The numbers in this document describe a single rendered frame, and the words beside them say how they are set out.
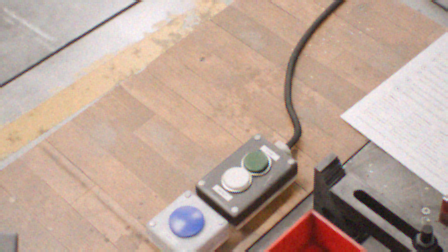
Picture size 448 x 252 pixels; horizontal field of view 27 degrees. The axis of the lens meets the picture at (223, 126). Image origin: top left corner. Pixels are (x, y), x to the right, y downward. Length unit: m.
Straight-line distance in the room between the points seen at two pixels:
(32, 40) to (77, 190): 1.52
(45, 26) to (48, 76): 0.19
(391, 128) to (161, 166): 0.28
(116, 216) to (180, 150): 0.12
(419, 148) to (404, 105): 0.07
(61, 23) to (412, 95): 1.60
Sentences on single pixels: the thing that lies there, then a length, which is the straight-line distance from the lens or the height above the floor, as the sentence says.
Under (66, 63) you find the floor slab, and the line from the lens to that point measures 2.54.
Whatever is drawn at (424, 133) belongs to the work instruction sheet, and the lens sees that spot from 1.17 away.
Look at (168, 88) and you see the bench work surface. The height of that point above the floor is 0.90.
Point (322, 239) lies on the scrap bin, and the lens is 1.04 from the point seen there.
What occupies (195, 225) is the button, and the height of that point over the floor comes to 0.94.
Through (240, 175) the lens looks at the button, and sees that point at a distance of 1.07.
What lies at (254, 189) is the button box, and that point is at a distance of 1.07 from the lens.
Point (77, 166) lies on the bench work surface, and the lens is 1.16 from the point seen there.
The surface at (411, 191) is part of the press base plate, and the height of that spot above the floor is 0.90.
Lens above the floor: 1.80
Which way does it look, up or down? 51 degrees down
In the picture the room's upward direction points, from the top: 5 degrees counter-clockwise
